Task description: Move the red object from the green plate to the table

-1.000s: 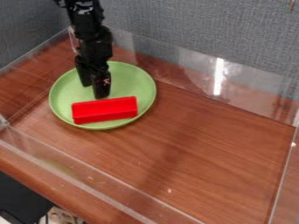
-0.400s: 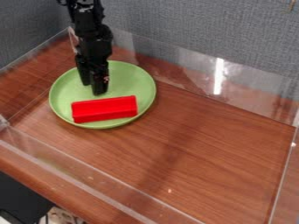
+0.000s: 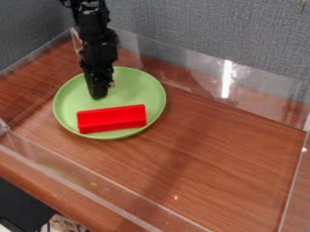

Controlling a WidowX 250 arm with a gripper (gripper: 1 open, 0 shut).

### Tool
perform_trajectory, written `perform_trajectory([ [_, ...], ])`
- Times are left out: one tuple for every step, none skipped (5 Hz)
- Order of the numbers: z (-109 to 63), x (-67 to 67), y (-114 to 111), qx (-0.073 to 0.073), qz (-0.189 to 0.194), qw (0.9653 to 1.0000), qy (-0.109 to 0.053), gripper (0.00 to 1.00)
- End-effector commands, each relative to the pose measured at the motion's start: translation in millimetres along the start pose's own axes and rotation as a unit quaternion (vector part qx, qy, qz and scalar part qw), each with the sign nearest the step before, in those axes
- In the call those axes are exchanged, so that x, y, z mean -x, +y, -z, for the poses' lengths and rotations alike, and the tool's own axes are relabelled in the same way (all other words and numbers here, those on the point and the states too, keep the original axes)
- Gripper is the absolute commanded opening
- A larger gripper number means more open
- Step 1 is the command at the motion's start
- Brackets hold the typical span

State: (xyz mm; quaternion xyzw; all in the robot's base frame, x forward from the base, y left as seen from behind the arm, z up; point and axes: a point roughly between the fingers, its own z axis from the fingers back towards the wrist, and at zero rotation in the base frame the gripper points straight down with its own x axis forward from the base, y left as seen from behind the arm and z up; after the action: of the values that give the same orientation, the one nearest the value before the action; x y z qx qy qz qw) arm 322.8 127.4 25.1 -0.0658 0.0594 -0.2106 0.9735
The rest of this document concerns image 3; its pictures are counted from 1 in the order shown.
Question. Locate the red rectangular block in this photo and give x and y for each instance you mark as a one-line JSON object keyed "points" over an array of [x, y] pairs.
{"points": [[111, 119]]}

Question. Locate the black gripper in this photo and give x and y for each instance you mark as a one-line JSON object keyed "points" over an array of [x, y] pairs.
{"points": [[101, 40]]}

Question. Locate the green round plate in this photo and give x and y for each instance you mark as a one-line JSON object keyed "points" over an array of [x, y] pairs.
{"points": [[135, 88]]}

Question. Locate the clear acrylic corner bracket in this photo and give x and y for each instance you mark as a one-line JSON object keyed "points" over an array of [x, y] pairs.
{"points": [[76, 40]]}

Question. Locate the white power strip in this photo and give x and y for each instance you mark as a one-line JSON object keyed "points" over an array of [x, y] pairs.
{"points": [[63, 224]]}

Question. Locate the clear acrylic enclosure walls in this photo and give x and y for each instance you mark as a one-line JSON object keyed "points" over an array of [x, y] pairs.
{"points": [[221, 166]]}

